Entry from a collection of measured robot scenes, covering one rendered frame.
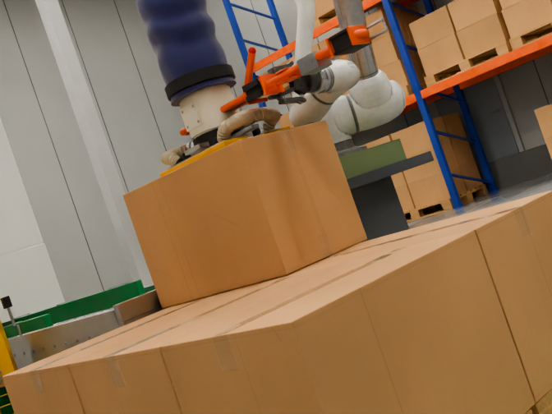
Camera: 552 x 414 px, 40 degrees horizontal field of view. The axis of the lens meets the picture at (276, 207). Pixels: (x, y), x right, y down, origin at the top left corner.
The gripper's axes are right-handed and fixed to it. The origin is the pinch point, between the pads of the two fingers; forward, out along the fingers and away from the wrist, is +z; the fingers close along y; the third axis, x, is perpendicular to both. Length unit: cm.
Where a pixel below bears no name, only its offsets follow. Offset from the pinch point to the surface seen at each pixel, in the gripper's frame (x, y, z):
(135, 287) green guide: 139, 46, -23
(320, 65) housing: -24.1, 2.3, 2.0
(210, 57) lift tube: 15.6, -15.8, 2.6
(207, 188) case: 19.4, 22.4, 17.4
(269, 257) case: 5, 47, 16
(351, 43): -36.6, 1.1, 2.7
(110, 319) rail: 69, 51, 33
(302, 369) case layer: -62, 63, 78
